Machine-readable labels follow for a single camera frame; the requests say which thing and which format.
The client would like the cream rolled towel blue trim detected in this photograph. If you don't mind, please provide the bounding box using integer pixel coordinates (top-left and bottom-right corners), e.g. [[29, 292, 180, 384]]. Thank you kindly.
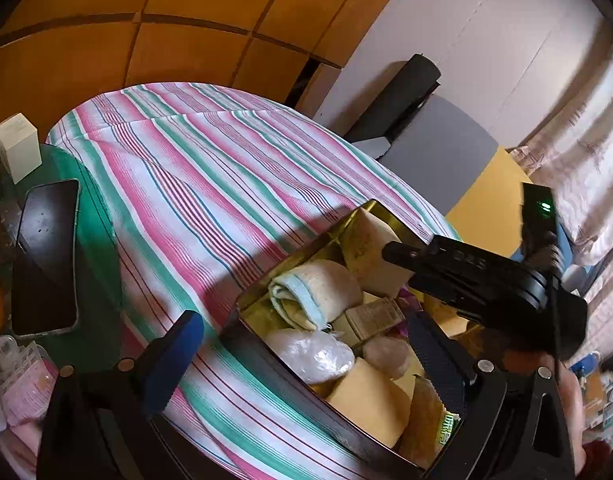
[[267, 260, 363, 331]]

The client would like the pink white packet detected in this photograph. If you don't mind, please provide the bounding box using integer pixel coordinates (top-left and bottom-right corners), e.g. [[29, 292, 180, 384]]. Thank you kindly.
[[0, 342, 54, 428]]

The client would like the tan packet green label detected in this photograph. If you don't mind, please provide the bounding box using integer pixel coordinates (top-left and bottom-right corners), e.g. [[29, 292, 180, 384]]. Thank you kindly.
[[399, 375, 462, 471]]

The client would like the green glass side table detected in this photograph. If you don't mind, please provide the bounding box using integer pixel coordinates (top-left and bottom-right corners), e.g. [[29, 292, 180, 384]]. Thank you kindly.
[[0, 145, 122, 376]]

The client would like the white crumpled plastic bag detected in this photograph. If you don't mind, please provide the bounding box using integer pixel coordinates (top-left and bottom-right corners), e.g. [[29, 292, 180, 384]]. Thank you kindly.
[[264, 327, 356, 386]]

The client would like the large beige paper packet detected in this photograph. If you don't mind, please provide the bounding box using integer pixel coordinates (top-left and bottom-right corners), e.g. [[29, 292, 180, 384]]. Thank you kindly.
[[344, 210, 417, 296]]

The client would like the pale patterned curtain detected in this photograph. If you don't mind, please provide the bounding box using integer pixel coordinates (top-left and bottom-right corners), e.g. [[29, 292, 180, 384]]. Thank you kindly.
[[511, 35, 613, 271]]

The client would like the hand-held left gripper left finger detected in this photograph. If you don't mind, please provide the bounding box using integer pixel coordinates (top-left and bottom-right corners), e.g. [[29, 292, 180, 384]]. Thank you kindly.
[[36, 310, 206, 480]]

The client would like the person's right hand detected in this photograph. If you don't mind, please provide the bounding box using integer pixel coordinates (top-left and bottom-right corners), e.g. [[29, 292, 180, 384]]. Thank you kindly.
[[504, 346, 587, 476]]

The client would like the pale green carton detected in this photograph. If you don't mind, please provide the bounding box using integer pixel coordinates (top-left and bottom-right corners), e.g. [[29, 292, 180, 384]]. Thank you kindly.
[[0, 114, 42, 184]]

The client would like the gold tin box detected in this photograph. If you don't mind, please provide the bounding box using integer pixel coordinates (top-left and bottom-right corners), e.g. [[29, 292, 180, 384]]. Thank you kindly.
[[220, 200, 487, 480]]

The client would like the striped bedsheet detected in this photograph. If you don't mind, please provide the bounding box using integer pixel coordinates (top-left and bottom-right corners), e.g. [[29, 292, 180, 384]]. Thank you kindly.
[[46, 82, 462, 480]]

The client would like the grey yellow blue stool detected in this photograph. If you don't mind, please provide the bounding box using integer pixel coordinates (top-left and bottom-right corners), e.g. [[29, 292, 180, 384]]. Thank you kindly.
[[379, 95, 602, 301]]

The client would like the pale pink pouch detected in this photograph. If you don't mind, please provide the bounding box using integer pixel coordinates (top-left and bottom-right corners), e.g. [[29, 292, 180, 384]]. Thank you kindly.
[[361, 335, 422, 381]]

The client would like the black rolled mat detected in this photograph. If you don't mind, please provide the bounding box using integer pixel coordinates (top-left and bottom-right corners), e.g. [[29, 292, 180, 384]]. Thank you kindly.
[[344, 54, 442, 143]]

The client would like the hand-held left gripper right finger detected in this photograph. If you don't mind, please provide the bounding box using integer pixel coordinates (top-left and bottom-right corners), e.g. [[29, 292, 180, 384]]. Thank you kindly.
[[405, 310, 575, 480]]

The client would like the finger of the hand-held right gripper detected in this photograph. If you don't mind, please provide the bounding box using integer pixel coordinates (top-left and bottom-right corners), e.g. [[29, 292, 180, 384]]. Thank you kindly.
[[409, 272, 502, 323], [383, 235, 520, 286]]

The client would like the black smartphone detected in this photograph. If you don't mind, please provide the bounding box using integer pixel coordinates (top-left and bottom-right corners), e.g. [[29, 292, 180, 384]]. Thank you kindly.
[[11, 178, 81, 337]]

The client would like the small beige printed packet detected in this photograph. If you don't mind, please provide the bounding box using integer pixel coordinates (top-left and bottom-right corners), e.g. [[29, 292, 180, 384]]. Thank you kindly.
[[344, 297, 405, 341]]

